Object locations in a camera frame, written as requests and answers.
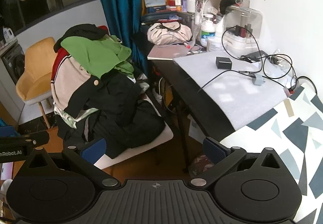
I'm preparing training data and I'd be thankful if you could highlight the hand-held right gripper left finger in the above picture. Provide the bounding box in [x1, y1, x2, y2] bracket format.
[24, 138, 120, 190]

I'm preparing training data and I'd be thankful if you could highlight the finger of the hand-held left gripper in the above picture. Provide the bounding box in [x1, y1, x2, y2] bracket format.
[0, 125, 50, 148]

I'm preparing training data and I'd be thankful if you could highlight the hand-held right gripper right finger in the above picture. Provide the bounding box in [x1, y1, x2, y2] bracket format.
[189, 137, 287, 190]

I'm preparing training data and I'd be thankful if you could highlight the pile of dark clothes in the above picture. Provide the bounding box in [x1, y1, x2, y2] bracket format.
[54, 23, 166, 159]

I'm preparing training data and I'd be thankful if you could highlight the white chair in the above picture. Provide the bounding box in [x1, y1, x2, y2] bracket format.
[93, 93, 174, 170]

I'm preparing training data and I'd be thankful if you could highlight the white foam mat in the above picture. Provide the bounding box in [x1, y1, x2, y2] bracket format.
[173, 50, 307, 131]

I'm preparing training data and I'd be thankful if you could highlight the black desk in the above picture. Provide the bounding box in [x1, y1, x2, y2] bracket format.
[132, 32, 237, 174]

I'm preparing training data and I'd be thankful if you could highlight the grey washing machine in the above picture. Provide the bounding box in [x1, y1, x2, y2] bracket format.
[0, 41, 26, 85]

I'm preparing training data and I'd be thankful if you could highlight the yellow shell chair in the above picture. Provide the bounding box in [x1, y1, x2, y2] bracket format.
[16, 37, 57, 129]

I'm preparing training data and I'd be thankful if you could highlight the beige and red jacket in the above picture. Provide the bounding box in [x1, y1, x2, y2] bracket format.
[50, 47, 102, 119]

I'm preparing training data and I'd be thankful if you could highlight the grey power adapter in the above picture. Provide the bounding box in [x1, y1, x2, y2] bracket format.
[251, 75, 265, 86]

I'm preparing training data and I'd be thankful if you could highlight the small black box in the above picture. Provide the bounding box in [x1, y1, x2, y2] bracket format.
[216, 57, 233, 70]

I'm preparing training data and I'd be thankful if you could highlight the green garment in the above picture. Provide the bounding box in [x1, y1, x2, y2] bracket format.
[61, 35, 135, 81]

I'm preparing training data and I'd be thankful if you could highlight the white detergent bottle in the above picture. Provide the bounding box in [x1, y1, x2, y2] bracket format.
[2, 26, 15, 43]

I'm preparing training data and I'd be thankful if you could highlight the white cream jar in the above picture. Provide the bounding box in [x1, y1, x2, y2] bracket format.
[207, 37, 227, 52]

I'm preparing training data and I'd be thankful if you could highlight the clear plastic bag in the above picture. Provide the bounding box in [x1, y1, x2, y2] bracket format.
[267, 48, 297, 74]

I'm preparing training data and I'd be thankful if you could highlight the clear acrylic cosmetics organiser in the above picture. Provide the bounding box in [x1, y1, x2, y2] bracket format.
[222, 5, 263, 54]

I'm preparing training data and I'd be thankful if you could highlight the white pump bottle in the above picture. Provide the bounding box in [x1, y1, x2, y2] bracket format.
[200, 14, 217, 48]

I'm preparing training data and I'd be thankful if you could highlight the dark storage case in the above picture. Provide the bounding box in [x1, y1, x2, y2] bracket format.
[140, 11, 200, 29]

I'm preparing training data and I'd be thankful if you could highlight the black cloth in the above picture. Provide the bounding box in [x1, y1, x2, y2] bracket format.
[219, 0, 243, 15]

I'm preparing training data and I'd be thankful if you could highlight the blue and white box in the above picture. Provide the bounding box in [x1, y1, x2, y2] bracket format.
[143, 0, 168, 9]

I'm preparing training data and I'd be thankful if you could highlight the black adapter cable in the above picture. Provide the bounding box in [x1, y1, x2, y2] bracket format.
[197, 70, 253, 94]

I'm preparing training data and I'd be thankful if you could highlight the tangled black cable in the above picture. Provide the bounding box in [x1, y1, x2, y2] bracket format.
[221, 26, 317, 94]

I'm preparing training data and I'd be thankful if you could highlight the beige drawstring bag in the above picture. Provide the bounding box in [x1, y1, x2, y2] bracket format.
[147, 22, 194, 45]

